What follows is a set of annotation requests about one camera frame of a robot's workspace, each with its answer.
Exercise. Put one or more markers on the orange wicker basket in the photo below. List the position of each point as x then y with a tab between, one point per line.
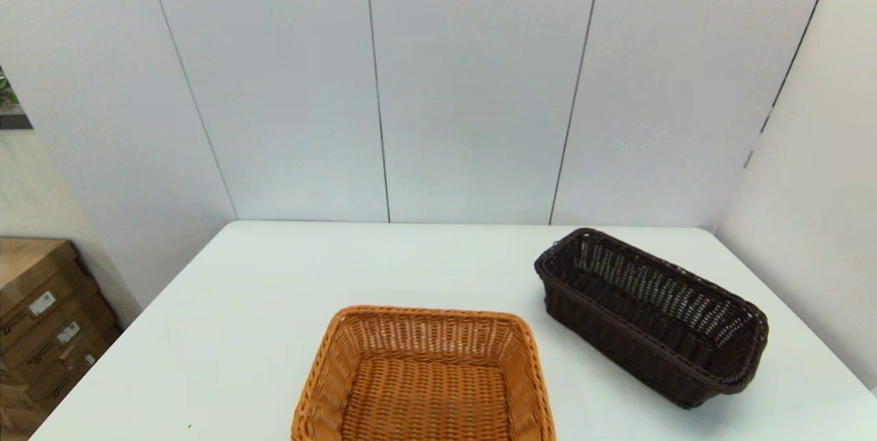
425	393

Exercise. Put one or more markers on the dark brown wicker basket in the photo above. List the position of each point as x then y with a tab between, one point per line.
616	338

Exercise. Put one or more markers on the brown cardboard box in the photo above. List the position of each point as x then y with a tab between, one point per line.
68	372
27	270
89	321

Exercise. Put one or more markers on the green plant on dark ledge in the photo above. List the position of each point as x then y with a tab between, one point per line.
8	95

